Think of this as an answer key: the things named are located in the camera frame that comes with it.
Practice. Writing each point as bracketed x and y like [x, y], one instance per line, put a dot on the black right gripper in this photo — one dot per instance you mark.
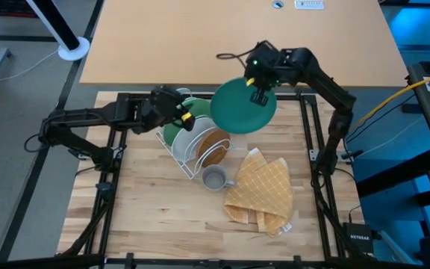
[269, 65]

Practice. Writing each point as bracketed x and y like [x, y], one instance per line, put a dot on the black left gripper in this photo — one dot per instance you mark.
[159, 108]

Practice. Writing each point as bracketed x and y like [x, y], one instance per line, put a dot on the light green plate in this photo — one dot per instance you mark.
[201, 106]

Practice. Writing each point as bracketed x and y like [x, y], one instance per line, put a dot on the white plate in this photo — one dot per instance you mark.
[185, 145]

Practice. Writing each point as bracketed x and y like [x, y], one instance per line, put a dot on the dark green plate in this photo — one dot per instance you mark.
[233, 116]

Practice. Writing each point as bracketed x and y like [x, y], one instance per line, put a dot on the brown plate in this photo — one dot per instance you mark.
[217, 149]

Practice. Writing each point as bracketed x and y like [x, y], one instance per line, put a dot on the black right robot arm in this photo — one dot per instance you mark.
[330, 89]

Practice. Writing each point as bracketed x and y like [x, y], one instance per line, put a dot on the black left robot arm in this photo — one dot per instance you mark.
[88, 116]

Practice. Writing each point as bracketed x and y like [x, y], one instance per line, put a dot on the grey mug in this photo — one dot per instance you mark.
[214, 179]

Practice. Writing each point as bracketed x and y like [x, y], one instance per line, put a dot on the beige desk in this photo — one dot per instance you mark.
[162, 45]

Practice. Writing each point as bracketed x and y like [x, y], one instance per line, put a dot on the yellow checked cloth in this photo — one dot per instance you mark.
[261, 190]

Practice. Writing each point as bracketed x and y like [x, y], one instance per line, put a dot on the round grey desk grommet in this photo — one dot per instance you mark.
[278, 4]

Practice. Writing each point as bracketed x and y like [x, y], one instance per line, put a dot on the white power strip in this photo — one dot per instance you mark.
[309, 4]

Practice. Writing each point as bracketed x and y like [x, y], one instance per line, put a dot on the white pole with round base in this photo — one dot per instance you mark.
[71, 46]

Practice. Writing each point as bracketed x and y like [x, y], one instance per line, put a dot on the black horizontal beam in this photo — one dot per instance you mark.
[50, 263]

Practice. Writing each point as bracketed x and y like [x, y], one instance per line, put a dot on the dark crate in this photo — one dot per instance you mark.
[9, 8]

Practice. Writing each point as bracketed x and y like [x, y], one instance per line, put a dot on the black aluminium table frame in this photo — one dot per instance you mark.
[289, 98]

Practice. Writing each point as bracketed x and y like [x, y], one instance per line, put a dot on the black Netgear network switch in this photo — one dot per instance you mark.
[359, 238]

